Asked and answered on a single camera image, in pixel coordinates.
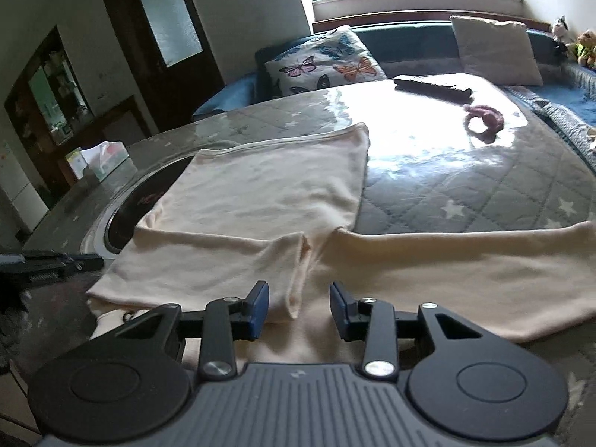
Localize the dark wooden door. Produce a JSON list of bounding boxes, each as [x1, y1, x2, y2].
[[98, 0, 225, 137]]

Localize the round induction cooktop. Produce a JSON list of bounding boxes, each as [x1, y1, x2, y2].
[[81, 151, 206, 259]]

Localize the dark wooden cabinet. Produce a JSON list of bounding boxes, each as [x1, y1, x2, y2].
[[4, 25, 96, 210]]

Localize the cream long-sleeve shirt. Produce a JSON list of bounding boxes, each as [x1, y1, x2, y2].
[[86, 122, 596, 366]]

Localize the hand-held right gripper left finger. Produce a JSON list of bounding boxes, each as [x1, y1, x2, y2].
[[115, 280, 270, 381]]

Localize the black remote control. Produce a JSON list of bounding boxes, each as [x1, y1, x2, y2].
[[393, 75, 474, 102]]

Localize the yellow plush toy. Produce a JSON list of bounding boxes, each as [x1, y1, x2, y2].
[[574, 29, 596, 70]]

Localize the black and white plush toy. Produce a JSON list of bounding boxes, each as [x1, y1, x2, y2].
[[552, 15, 574, 60]]

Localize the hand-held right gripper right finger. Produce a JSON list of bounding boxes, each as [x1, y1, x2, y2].
[[329, 282, 483, 378]]

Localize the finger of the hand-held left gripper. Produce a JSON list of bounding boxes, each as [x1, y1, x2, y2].
[[0, 250, 104, 285]]

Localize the beige pillow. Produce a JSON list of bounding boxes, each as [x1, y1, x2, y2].
[[450, 15, 544, 87]]

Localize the blue quilted sofa cover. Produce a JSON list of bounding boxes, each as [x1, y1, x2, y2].
[[503, 60, 596, 173]]

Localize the tissue box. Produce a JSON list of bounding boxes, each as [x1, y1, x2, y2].
[[65, 140, 129, 183]]

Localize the pink hair scrunchie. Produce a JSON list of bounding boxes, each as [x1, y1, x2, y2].
[[462, 104, 505, 145]]

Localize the blue sofa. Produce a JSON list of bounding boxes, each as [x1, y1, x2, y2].
[[192, 21, 596, 173]]

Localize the butterfly print pillow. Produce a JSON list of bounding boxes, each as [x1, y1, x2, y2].
[[264, 25, 388, 96]]

